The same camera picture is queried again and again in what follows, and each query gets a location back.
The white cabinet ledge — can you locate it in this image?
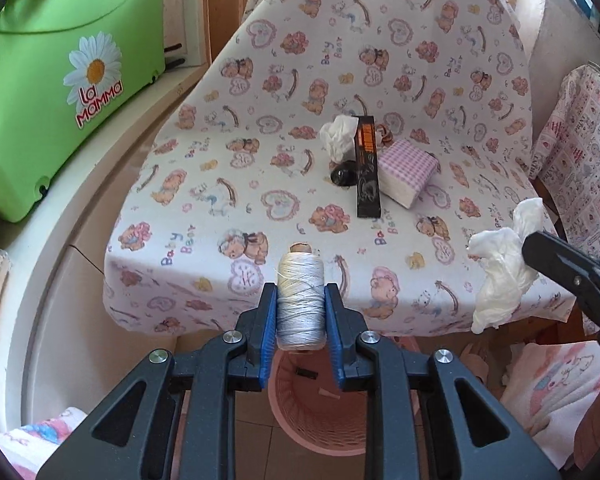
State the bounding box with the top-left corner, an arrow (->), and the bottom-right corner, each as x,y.
0,67 -> 206,432

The pink plastic waste basket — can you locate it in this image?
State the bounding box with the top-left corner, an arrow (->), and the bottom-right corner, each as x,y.
268,348 -> 367,457

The patchwork print cloth right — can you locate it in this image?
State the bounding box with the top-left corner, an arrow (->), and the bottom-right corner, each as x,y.
530,65 -> 600,257

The white tissue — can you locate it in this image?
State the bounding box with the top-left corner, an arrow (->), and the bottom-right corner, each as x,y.
467,197 -> 545,335
320,115 -> 358,164

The white thread spool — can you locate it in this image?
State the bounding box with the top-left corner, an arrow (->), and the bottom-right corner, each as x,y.
276,243 -> 326,352

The black hair tie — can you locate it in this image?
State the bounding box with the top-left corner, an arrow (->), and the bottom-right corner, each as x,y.
329,160 -> 360,190

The pink cartoon print cloth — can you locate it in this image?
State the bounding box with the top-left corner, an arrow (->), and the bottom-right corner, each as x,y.
501,340 -> 600,468

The green La Mamma plastic box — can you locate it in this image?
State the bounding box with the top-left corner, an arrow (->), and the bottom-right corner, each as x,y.
0,0 -> 166,223

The orange curled ribbon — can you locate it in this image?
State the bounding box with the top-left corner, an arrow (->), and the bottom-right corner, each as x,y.
375,124 -> 394,150

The black orange wrapper box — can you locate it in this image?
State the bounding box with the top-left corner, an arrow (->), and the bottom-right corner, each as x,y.
354,116 -> 381,219

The pink checkered tissue pack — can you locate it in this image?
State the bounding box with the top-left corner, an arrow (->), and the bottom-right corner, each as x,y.
378,139 -> 439,209

